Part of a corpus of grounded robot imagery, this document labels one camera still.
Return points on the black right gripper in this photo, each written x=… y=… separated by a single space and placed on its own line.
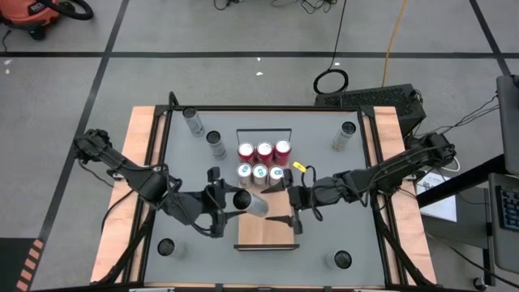
x=324 y=192

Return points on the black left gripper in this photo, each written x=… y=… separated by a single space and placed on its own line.
x=190 y=209

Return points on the white Celsius can black lid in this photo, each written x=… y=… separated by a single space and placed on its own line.
x=255 y=206
x=172 y=248
x=217 y=148
x=194 y=123
x=344 y=136
x=340 y=260

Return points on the silver blue Red Bull can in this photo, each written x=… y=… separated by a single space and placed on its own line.
x=276 y=174
x=260 y=174
x=244 y=174

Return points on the red orange Fanta can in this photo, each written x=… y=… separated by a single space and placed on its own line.
x=282 y=152
x=264 y=156
x=246 y=152

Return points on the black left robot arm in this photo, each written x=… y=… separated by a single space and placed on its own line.
x=138 y=178

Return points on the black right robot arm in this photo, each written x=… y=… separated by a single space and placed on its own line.
x=405 y=162

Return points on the wooden tray board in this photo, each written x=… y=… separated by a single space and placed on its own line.
x=263 y=235

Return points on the black computer case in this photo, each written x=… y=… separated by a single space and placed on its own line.
x=373 y=99

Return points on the white paper sheet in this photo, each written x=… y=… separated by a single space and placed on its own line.
x=442 y=207

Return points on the black stand beam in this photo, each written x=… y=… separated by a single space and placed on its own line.
x=462 y=182

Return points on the black caster wheel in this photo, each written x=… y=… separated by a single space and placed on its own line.
x=479 y=283

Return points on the black keyboard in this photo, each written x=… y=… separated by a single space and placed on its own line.
x=509 y=207

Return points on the grey monitor panel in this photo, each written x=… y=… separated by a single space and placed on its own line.
x=509 y=121

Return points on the orange shop vacuum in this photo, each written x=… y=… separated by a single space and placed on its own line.
x=28 y=12

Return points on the black aluminium table frame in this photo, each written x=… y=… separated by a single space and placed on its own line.
x=263 y=108

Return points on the white metal bracket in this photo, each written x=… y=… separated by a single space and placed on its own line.
x=118 y=175

